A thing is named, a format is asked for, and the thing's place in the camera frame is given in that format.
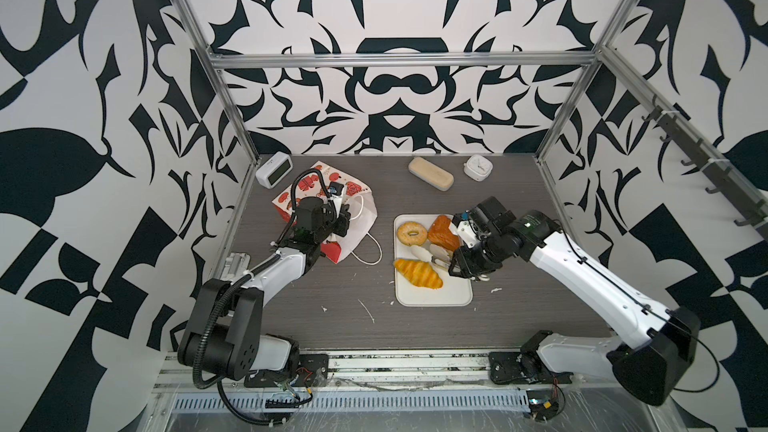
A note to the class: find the white slotted cable duct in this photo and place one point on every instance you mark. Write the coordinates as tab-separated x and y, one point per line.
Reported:
511	400

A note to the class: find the yellow fake croissant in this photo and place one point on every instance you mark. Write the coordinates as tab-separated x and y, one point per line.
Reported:
418	273

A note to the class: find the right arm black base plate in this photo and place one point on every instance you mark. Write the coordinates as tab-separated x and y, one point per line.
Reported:
519	368

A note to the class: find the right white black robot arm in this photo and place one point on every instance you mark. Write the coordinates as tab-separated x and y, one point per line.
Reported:
652	346

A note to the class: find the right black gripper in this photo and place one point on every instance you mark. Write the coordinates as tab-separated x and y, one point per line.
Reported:
465	265

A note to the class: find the brown fake croissant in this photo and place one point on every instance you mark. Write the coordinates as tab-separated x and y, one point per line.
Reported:
439	234

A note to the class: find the beige oblong sponge block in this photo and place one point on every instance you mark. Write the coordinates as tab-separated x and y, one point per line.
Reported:
431	173

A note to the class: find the white rectangular tray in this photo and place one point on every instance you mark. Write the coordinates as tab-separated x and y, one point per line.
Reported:
454	292

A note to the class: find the white digital alarm clock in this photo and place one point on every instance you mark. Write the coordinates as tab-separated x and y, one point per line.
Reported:
274	170

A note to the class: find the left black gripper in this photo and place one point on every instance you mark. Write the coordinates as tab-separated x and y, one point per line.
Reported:
342	218

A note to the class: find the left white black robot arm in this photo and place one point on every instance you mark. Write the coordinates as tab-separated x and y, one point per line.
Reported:
223	338

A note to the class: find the fake bagel donut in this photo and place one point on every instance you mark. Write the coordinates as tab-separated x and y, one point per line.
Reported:
412	233

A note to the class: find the small electronics board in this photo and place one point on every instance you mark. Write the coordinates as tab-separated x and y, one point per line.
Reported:
545	405

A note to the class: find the white red paper bag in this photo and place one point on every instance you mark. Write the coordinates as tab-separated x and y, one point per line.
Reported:
357	195

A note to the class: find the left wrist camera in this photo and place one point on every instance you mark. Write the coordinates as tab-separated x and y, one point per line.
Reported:
336	189

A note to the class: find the small white lidded container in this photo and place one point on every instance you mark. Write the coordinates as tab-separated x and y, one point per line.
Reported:
478	168

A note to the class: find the black wall hook rail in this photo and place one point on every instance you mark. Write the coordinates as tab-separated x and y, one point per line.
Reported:
702	156

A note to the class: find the silver metal bracket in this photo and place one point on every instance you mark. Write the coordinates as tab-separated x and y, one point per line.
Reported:
235	265

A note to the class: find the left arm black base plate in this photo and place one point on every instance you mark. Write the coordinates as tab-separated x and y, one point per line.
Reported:
304	369

